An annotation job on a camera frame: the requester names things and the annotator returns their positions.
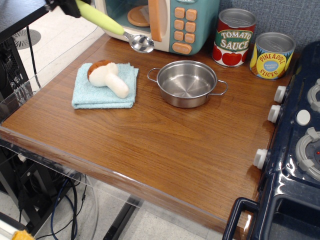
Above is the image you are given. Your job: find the pineapple slices can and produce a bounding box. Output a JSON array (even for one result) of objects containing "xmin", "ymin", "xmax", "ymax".
[{"xmin": 249, "ymin": 32, "xmax": 296, "ymax": 80}]

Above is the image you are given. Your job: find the dark blue toy stove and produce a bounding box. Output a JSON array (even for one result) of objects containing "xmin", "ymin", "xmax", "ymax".
[{"xmin": 223, "ymin": 41, "xmax": 320, "ymax": 240}]

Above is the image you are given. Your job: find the yellow object bottom corner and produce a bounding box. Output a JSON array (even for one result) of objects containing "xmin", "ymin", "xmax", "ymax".
[{"xmin": 11, "ymin": 230, "xmax": 35, "ymax": 240}]

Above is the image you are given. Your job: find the white stove knob upper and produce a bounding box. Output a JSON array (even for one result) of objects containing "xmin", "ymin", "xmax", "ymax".
[{"xmin": 274, "ymin": 85, "xmax": 287, "ymax": 104}]

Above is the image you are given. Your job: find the blue cable under table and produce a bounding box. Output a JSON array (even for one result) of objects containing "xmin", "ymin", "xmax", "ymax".
[{"xmin": 50, "ymin": 178, "xmax": 78, "ymax": 240}]

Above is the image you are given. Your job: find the tomato sauce can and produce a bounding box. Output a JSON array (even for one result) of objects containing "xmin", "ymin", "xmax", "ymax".
[{"xmin": 212, "ymin": 8, "xmax": 257, "ymax": 67}]

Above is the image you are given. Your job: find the clear acrylic table guard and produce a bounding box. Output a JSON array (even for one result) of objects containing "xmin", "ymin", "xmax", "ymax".
[{"xmin": 0, "ymin": 29, "xmax": 251, "ymax": 226}]

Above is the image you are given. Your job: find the black desk at left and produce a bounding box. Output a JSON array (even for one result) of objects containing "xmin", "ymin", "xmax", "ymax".
[{"xmin": 0, "ymin": 0, "xmax": 49, "ymax": 43}]

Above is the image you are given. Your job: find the white stove knob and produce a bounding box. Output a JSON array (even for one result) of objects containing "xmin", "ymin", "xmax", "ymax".
[
  {"xmin": 253, "ymin": 148, "xmax": 268, "ymax": 170},
  {"xmin": 274, "ymin": 85, "xmax": 287, "ymax": 104},
  {"xmin": 267, "ymin": 105, "xmax": 281, "ymax": 124}
]

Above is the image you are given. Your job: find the small steel pot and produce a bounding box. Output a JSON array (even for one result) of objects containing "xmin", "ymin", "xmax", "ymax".
[{"xmin": 147, "ymin": 60, "xmax": 229, "ymax": 109}]

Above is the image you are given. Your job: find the orange toy plate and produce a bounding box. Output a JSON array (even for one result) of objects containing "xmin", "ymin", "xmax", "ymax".
[{"xmin": 127, "ymin": 5, "xmax": 150, "ymax": 27}]

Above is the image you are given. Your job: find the white stove knob lower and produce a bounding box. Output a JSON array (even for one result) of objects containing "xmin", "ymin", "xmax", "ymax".
[{"xmin": 253, "ymin": 148, "xmax": 268, "ymax": 170}]

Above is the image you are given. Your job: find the light blue folded cloth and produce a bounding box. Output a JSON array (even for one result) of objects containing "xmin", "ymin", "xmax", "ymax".
[{"xmin": 71, "ymin": 63, "xmax": 139, "ymax": 109}]

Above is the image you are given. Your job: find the black cable under table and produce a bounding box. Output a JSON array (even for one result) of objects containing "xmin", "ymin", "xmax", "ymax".
[{"xmin": 34, "ymin": 174, "xmax": 88, "ymax": 240}]

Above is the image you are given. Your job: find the plush mushroom toy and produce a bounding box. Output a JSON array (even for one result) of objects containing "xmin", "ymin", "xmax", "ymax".
[{"xmin": 87, "ymin": 60, "xmax": 130, "ymax": 99}]

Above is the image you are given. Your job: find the white stove knob middle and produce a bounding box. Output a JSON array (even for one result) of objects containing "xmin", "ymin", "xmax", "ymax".
[{"xmin": 267, "ymin": 105, "xmax": 281, "ymax": 124}]

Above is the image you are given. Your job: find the black table leg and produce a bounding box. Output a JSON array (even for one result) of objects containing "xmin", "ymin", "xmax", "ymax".
[{"xmin": 103, "ymin": 203, "xmax": 137, "ymax": 240}]

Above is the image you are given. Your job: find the green handled metal spoon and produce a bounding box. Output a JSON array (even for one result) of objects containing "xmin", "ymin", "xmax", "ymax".
[{"xmin": 75, "ymin": 0, "xmax": 155, "ymax": 54}]

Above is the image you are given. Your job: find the toy microwave oven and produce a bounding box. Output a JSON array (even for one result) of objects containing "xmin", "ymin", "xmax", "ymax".
[{"xmin": 94, "ymin": 0, "xmax": 220, "ymax": 56}]

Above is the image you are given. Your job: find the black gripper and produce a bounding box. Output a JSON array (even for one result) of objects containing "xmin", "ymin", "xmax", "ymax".
[{"xmin": 44, "ymin": 0, "xmax": 92, "ymax": 18}]

